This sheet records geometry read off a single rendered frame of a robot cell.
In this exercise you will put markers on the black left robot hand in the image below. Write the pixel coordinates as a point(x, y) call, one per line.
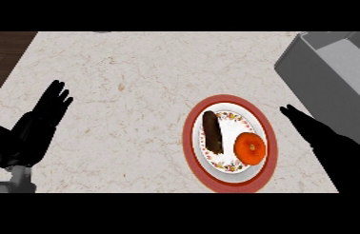
point(37, 130)

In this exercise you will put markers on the red round placemat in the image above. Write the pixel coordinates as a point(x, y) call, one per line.
point(230, 143)

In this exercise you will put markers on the grey cardboard box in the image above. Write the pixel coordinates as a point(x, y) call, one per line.
point(323, 76)

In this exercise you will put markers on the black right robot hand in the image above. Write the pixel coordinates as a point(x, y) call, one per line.
point(328, 146)

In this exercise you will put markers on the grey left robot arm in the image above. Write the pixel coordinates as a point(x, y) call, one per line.
point(18, 180)

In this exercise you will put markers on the white floral plate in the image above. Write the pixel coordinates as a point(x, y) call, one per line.
point(229, 142)

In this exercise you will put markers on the orange round squash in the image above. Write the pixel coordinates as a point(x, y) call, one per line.
point(250, 148)

